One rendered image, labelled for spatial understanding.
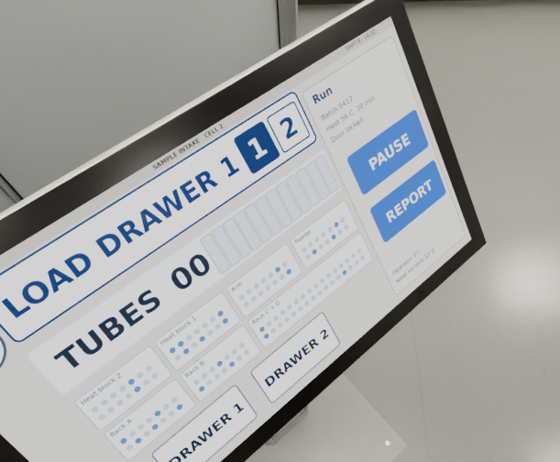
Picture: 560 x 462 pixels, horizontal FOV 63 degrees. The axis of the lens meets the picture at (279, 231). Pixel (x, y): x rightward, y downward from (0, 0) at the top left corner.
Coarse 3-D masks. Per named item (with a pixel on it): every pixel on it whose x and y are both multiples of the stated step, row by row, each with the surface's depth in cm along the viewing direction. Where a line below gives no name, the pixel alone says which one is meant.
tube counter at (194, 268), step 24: (312, 168) 43; (264, 192) 41; (288, 192) 42; (312, 192) 43; (336, 192) 45; (240, 216) 40; (264, 216) 42; (288, 216) 43; (192, 240) 39; (216, 240) 40; (240, 240) 41; (264, 240) 42; (168, 264) 38; (192, 264) 39; (216, 264) 40; (192, 288) 39
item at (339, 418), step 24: (336, 384) 138; (312, 408) 134; (336, 408) 134; (360, 408) 134; (288, 432) 131; (312, 432) 131; (336, 432) 131; (360, 432) 131; (384, 432) 131; (264, 456) 128; (288, 456) 128; (312, 456) 128; (336, 456) 128; (360, 456) 128; (384, 456) 127
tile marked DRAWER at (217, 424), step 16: (224, 400) 43; (240, 400) 43; (208, 416) 42; (224, 416) 43; (240, 416) 44; (256, 416) 44; (176, 432) 41; (192, 432) 42; (208, 432) 42; (224, 432) 43; (240, 432) 44; (160, 448) 40; (176, 448) 41; (192, 448) 42; (208, 448) 43
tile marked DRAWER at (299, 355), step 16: (320, 320) 46; (304, 336) 46; (320, 336) 47; (336, 336) 48; (272, 352) 44; (288, 352) 45; (304, 352) 46; (320, 352) 47; (256, 368) 44; (272, 368) 44; (288, 368) 45; (304, 368) 46; (272, 384) 45; (288, 384) 46; (272, 400) 45
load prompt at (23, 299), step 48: (288, 96) 41; (240, 144) 39; (288, 144) 41; (144, 192) 36; (192, 192) 38; (240, 192) 40; (96, 240) 35; (144, 240) 37; (0, 288) 33; (48, 288) 34; (96, 288) 36
